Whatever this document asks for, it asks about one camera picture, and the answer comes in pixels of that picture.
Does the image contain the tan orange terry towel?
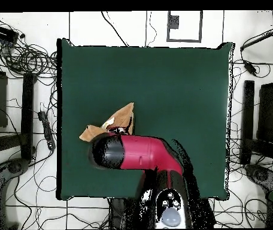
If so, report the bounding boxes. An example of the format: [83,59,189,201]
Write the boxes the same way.
[78,102,135,143]

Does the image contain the dark green table cloth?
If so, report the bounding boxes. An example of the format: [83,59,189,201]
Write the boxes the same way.
[56,38,234,201]

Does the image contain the black power strip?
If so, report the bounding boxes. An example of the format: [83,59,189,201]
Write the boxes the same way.
[37,110,56,152]

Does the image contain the black floor bar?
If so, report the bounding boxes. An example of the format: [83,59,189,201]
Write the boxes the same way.
[239,80,256,165]
[20,72,36,161]

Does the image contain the grey stand foot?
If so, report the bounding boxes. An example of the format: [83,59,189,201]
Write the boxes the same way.
[0,158,31,229]
[244,164,273,192]

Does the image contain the black power adapter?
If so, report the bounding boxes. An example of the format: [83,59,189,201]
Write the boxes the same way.
[242,59,257,75]

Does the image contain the black floor cable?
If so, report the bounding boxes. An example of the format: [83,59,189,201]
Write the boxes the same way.
[101,11,129,47]

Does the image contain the black rod with cable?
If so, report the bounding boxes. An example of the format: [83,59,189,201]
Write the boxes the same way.
[239,25,273,53]

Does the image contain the black network switch box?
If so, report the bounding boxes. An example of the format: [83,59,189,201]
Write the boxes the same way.
[0,23,20,44]

